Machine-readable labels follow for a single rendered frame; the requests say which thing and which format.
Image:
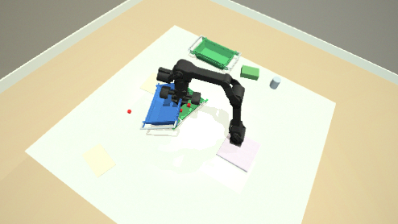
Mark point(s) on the beige flat rectangular sheet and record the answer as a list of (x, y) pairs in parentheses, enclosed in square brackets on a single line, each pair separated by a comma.
[(98, 160), (149, 84)]

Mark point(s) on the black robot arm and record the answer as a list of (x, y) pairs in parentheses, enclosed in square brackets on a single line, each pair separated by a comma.
[(184, 71)]

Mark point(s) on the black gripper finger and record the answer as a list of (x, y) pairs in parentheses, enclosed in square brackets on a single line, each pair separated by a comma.
[(183, 102), (176, 101)]

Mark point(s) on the grey cylinder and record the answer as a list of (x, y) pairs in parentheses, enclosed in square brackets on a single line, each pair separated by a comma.
[(275, 82)]

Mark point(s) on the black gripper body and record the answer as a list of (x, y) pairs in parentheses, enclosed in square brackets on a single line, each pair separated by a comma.
[(180, 93)]

